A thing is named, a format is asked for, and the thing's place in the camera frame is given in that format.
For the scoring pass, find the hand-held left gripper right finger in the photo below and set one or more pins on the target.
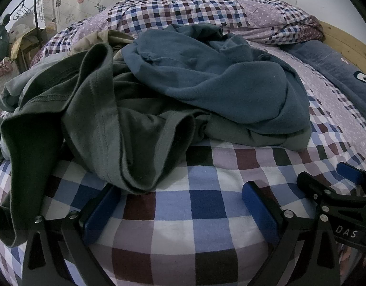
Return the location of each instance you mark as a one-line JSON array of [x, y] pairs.
[[260, 211]]

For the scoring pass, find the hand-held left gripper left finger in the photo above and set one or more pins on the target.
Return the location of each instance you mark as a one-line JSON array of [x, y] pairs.
[[101, 211]]

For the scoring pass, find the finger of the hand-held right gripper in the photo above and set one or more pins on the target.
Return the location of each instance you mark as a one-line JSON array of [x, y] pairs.
[[350, 172], [312, 184]]

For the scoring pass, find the dark green T-shirt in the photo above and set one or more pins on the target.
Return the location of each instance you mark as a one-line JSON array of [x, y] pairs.
[[96, 119]]

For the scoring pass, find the blue sweatshirt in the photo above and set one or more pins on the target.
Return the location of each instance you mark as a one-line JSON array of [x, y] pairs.
[[215, 77]]

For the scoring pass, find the light grey sweatshirt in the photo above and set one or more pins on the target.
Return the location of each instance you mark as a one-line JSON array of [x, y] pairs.
[[25, 86]]

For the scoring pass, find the black clothes rack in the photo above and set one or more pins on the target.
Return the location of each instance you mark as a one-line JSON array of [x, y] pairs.
[[37, 12]]

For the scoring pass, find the blue printed pillow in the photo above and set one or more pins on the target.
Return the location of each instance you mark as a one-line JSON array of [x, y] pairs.
[[329, 62]]

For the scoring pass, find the wooden headboard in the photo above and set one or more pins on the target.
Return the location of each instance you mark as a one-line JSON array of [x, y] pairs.
[[344, 41]]

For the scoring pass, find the beige garment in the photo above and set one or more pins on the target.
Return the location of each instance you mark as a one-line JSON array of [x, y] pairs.
[[111, 38]]

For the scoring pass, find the pink bag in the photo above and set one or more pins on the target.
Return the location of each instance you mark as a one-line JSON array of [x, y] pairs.
[[1, 68]]

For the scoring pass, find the checked quilt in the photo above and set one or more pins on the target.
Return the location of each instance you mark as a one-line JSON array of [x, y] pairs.
[[186, 9]]

